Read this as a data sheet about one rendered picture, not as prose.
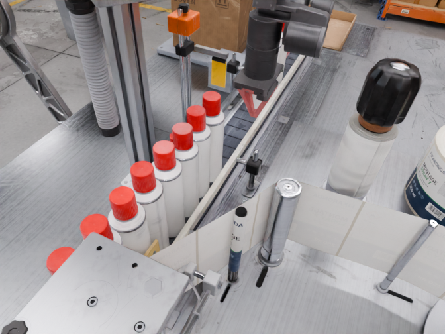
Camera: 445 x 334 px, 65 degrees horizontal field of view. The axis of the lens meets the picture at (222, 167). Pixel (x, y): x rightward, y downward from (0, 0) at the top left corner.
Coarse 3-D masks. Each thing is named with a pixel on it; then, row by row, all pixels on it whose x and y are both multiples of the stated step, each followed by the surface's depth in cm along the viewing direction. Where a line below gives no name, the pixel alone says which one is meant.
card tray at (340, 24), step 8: (336, 16) 153; (344, 16) 151; (352, 16) 150; (328, 24) 149; (336, 24) 150; (344, 24) 150; (352, 24) 144; (328, 32) 143; (336, 32) 143; (344, 32) 144; (328, 40) 138; (336, 40) 138; (344, 40) 134; (336, 48) 133
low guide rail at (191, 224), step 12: (300, 60) 109; (288, 72) 103; (276, 96) 94; (264, 108) 89; (252, 132) 82; (240, 144) 79; (228, 168) 73; (216, 180) 71; (216, 192) 70; (204, 204) 66; (192, 216) 64; (192, 228) 63
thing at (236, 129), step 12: (288, 60) 115; (288, 84) 105; (240, 108) 95; (240, 120) 91; (252, 120) 91; (264, 120) 91; (228, 132) 87; (240, 132) 87; (228, 144) 84; (228, 156) 81; (240, 156) 81; (204, 216) 71
